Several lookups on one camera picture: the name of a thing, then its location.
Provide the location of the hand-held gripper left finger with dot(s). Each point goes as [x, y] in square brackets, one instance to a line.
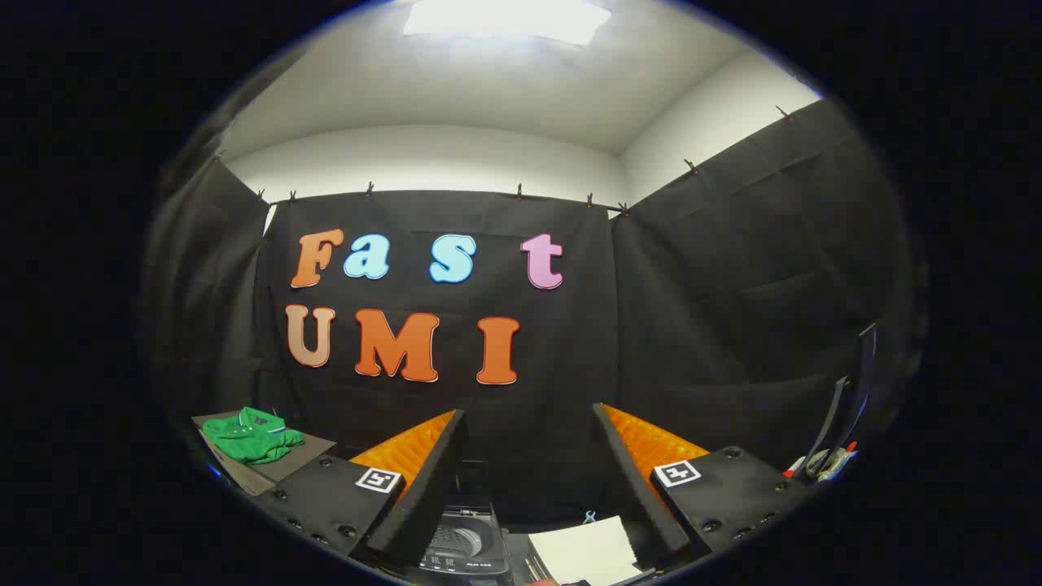
[423, 496]

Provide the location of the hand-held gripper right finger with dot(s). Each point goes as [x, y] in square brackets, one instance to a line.
[637, 496]

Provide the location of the green polo shirt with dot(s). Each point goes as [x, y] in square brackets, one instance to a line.
[248, 439]

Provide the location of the white paper sheet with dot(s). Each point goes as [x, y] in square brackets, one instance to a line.
[582, 553]

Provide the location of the black backdrop cloth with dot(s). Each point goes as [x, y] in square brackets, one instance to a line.
[692, 325]

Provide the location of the red and white tools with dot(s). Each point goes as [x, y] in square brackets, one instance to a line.
[834, 465]

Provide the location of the row of black cloth clips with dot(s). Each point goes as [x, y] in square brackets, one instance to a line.
[518, 193]

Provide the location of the ceiling light panel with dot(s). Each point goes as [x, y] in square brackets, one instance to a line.
[505, 18]

